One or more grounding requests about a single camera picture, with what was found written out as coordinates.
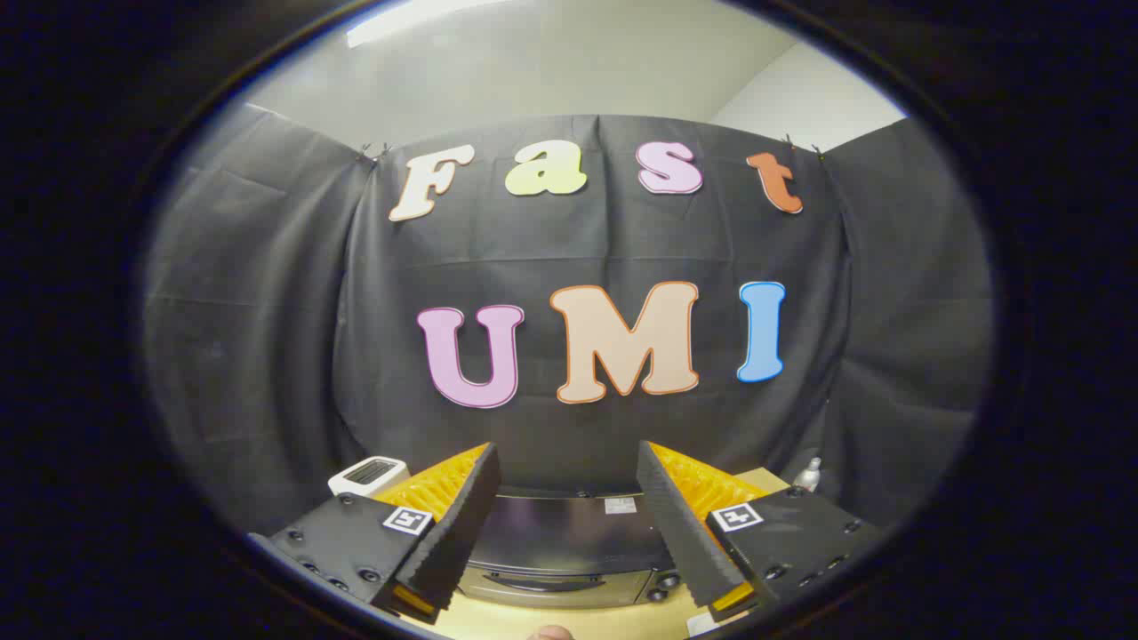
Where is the black toaster oven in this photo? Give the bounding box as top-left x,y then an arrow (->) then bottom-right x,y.
456,484 -> 685,611

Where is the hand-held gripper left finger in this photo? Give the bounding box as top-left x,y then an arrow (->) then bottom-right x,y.
247,442 -> 501,625

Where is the white bread toaster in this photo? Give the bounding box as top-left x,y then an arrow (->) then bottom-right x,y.
327,456 -> 411,497

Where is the black backdrop cloth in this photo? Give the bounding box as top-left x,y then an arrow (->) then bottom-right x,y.
142,102 -> 995,539

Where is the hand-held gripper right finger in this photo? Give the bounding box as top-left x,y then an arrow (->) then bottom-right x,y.
637,440 -> 886,623

